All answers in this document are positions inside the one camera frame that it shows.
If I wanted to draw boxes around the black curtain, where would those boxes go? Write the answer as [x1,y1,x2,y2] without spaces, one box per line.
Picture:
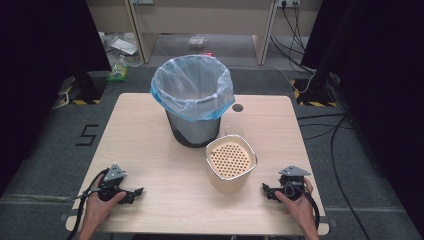
[0,0,112,198]
[300,0,424,232]

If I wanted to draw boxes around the beige perforated strainer insert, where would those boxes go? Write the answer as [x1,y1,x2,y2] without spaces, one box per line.
[208,141,252,180]

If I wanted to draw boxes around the pale blue plastic bin bag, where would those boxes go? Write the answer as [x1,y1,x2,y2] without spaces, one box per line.
[150,53,236,123]

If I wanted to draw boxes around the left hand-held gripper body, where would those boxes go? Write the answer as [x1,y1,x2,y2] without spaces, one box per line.
[96,162,128,203]

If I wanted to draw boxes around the green snack packet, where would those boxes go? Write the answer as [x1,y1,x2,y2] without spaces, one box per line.
[106,62,130,84]

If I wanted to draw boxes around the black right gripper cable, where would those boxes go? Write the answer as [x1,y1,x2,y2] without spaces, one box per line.
[289,181,322,232]

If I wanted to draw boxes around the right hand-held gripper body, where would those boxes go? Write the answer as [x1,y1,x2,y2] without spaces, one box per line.
[278,165,312,202]

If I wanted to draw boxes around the long black floor cable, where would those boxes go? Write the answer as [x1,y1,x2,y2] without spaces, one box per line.
[329,114,372,240]

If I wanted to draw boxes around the clear plastic bag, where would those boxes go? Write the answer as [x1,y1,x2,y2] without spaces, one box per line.
[187,35,207,48]

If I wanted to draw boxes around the thin white floor cable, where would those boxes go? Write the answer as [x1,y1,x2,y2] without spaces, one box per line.
[229,64,317,95]

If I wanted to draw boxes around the beige container with metal rim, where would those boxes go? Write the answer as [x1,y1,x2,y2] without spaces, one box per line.
[204,133,259,194]

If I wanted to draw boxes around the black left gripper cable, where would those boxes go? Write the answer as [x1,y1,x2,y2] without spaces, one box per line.
[65,167,111,240]

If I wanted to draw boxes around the black stand base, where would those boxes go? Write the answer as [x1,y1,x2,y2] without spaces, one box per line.
[289,71,339,108]
[58,71,108,106]

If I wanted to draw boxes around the light wooden desk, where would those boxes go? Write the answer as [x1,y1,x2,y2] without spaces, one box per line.
[85,0,324,67]

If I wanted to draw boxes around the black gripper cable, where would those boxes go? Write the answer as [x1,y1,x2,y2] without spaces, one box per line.
[65,167,111,240]
[289,181,322,232]

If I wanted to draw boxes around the person's left hand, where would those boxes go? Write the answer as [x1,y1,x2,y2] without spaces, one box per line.
[83,174,128,229]

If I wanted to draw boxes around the grey trash bin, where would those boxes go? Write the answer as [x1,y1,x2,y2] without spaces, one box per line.
[165,109,222,149]

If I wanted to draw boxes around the person's right hand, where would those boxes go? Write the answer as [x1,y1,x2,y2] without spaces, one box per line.
[274,177,317,231]

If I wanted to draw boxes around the white flat board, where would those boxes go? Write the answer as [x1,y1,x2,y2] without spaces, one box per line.
[109,36,139,56]

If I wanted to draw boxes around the bundle of black hanging cables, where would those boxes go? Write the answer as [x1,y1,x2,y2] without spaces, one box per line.
[269,4,316,75]

